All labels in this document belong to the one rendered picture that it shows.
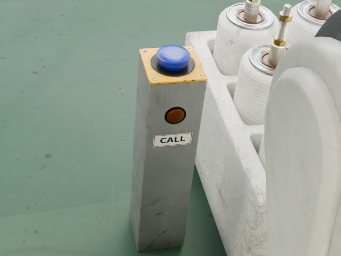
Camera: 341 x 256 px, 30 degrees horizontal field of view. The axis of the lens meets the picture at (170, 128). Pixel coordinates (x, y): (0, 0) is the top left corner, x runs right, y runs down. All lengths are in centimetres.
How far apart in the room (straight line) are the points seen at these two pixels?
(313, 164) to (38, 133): 85
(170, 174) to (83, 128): 34
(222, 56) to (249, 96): 12
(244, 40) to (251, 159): 20
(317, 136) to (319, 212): 4
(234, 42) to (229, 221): 27
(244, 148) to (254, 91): 8
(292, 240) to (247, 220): 49
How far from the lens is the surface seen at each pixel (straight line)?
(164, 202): 88
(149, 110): 76
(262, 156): 86
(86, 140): 112
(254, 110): 92
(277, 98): 36
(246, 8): 99
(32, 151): 111
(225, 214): 95
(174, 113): 77
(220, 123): 92
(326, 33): 36
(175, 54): 76
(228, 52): 99
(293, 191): 36
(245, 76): 90
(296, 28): 103
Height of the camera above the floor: 76
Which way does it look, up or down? 41 degrees down
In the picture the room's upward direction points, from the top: 6 degrees clockwise
